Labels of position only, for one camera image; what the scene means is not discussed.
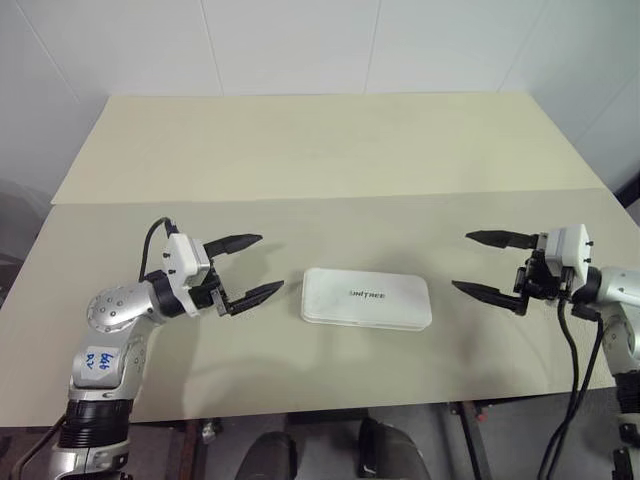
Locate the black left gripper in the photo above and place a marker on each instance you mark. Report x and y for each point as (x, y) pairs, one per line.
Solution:
(205, 294)

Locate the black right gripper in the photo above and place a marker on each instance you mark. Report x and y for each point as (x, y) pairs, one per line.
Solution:
(537, 280)

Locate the white rectangular case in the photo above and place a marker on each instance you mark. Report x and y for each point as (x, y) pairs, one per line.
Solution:
(365, 310)

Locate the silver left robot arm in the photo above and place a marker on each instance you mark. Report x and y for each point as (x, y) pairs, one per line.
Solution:
(117, 307)

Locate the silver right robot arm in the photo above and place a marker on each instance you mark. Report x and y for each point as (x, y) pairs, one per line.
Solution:
(620, 290)

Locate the small red knob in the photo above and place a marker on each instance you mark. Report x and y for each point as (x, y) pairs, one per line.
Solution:
(481, 415)

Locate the black background object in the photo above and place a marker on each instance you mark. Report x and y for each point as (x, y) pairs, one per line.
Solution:
(631, 192)

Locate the dark metal table leg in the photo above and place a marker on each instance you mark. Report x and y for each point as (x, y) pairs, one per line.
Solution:
(192, 450)
(475, 445)

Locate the dark rounded shape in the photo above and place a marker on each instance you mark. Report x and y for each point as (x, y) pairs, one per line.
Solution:
(267, 457)
(392, 450)

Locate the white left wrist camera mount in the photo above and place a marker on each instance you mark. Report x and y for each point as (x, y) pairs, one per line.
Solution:
(182, 260)

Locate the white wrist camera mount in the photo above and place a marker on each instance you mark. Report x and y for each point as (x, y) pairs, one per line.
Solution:
(182, 260)
(570, 245)

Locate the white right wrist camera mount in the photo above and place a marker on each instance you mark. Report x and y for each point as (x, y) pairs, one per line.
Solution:
(570, 245)

